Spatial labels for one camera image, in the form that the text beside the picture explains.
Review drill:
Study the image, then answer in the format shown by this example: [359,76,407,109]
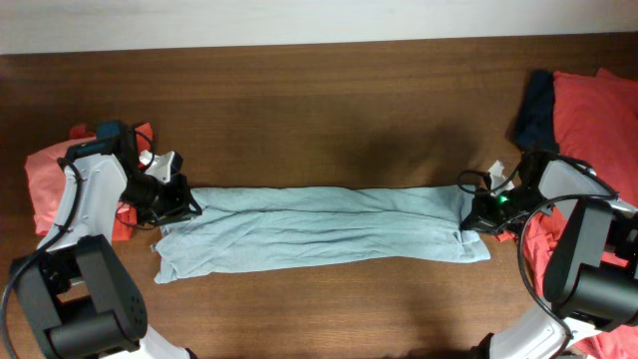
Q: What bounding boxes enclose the red printed t-shirt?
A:
[523,68,637,358]

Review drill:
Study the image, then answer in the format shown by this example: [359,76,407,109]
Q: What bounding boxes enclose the folded salmon pink shirt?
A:
[25,140,84,236]

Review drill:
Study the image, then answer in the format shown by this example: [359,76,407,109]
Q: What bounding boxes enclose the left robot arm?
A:
[1,121,202,359]

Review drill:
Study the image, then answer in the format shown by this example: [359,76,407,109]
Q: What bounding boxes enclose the dark navy garment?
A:
[512,70,559,153]

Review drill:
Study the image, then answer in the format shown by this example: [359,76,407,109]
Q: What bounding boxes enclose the grey t-shirt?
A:
[155,185,490,284]

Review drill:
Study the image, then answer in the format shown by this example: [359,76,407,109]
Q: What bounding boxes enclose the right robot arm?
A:
[458,151,637,359]

